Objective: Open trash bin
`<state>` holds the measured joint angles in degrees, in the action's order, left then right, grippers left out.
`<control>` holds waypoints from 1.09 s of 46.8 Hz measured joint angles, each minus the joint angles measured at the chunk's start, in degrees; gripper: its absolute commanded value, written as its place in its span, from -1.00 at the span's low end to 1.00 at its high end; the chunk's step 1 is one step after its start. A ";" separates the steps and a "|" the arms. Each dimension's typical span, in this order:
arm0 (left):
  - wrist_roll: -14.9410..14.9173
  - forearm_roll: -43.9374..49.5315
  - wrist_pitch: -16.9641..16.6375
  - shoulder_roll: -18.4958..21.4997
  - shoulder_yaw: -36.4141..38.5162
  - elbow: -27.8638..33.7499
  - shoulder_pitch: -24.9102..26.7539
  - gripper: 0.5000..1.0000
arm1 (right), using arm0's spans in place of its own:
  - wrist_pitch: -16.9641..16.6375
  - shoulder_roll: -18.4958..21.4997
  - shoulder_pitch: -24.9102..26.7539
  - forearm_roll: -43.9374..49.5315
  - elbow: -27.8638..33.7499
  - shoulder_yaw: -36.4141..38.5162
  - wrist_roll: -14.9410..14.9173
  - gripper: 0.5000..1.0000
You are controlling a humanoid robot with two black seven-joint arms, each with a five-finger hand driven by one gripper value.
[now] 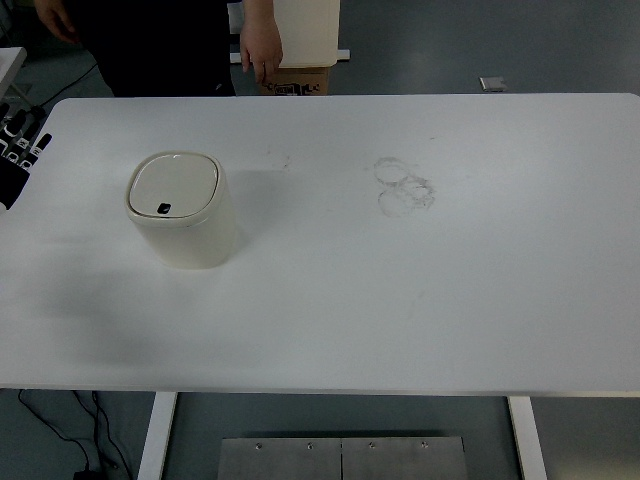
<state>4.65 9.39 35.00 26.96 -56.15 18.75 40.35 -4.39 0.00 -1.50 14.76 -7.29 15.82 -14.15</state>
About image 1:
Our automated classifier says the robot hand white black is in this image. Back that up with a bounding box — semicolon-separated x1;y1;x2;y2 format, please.
0;102;54;212

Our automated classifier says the small cream trash bin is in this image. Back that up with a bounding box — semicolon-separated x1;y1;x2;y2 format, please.
123;149;238;271

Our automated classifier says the large cream trash bin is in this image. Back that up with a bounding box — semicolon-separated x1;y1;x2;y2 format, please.
276;0;342;69

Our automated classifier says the white side table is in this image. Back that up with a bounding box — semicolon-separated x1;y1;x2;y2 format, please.
0;46;28;99

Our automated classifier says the person's right hand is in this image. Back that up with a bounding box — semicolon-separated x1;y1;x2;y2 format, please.
38;0;82;47

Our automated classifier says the person's hand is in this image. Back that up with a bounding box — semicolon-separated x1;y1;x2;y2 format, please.
239;0;285;86
38;0;82;47

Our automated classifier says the person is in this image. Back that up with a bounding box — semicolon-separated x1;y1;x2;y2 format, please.
69;0;247;98

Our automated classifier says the person's left hand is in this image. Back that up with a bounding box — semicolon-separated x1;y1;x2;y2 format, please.
239;0;285;86

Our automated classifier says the white table leg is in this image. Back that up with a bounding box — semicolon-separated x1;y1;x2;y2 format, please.
135;392;179;480
506;396;549;480

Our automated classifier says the brown cardboard box black print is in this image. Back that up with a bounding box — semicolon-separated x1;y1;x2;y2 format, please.
259;66;332;96

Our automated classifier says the white background table foot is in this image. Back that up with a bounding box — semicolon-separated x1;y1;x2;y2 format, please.
229;48;353;65

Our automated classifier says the grey metal plate with screws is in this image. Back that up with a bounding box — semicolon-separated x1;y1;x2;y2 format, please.
219;436;467;480

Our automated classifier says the black floor cable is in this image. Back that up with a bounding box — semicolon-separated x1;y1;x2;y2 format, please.
17;388;94;474
73;389;135;480

